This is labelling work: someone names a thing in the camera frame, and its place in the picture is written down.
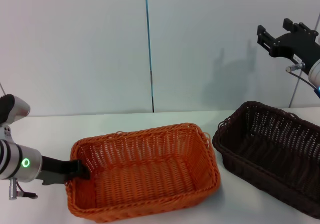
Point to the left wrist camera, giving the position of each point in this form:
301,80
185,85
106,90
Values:
12,108

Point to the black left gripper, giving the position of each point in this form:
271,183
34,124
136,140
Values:
55,169

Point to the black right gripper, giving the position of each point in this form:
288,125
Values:
295,47

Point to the orange wicker basket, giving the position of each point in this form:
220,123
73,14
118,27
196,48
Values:
150,171

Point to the dark brown wicker basket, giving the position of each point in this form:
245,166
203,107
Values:
270,156

